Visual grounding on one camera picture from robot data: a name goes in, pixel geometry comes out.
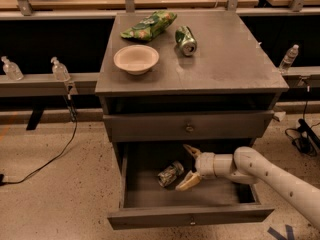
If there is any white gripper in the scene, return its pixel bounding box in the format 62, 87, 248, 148
175, 144, 215, 191

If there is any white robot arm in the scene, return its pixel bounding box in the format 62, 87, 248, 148
176, 144, 320, 229

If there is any closed grey middle drawer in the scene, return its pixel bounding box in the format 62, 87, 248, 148
103, 110, 273, 142

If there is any open grey bottom drawer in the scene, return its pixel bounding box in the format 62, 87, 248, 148
108, 142, 274, 230

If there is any grey drawer cabinet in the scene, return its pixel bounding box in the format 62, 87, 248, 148
94, 10, 290, 231

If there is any green soda can on counter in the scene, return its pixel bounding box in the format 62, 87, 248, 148
175, 26, 197, 57

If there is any blue floor tape mark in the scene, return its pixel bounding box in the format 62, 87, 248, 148
267, 224, 296, 240

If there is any white bowl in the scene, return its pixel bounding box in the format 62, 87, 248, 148
113, 45, 159, 75

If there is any green chip bag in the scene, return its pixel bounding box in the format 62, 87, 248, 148
120, 10, 177, 42

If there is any clear water bottle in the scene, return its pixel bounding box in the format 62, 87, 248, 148
279, 44, 299, 73

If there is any clear soap bottle near cabinet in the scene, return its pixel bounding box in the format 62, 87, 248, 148
51, 57, 70, 82

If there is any clear soap bottle far left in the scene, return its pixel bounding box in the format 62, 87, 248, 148
1, 56, 23, 81

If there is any black cables right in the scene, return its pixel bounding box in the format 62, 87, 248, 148
284, 83, 320, 157

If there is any grey metal rail shelf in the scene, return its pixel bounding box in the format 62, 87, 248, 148
0, 73, 99, 97

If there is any black floor cable left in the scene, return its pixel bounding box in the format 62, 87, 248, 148
0, 83, 78, 187

